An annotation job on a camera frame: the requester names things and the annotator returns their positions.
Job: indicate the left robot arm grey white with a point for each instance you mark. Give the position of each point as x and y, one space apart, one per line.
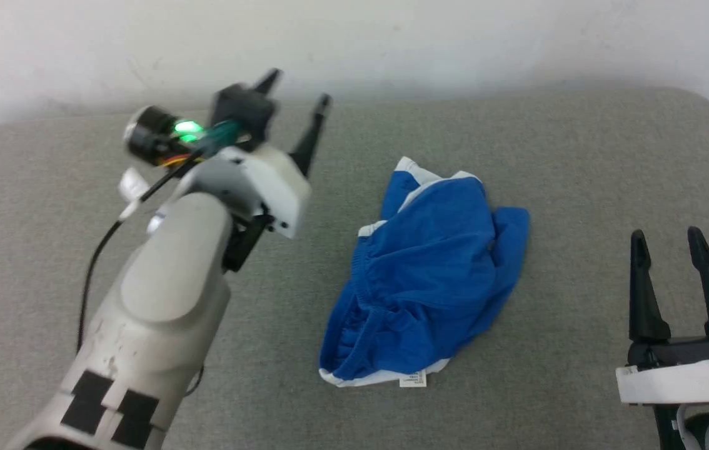
160 300

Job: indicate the blue garment with white trim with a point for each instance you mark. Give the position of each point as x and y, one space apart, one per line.
429 262

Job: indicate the grey fabric sofa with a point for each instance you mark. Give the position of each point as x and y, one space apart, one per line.
579 187

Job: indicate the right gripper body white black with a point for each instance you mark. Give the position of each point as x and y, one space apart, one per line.
679 381

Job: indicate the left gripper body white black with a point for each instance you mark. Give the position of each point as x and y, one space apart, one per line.
267 181

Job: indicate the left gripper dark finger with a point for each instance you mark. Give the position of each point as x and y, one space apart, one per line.
269 80
312 134

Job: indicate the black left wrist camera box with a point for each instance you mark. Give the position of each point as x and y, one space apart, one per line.
245 112

